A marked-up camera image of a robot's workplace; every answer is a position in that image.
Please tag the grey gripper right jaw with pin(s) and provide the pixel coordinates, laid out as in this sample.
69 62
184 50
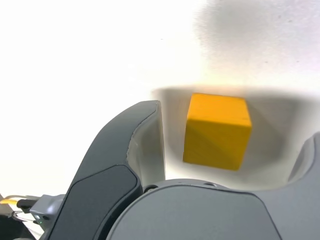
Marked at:
200 215

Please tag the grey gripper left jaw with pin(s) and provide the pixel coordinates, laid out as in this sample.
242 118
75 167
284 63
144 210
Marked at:
105 175

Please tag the yellow cube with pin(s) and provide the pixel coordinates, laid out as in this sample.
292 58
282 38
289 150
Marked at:
215 140

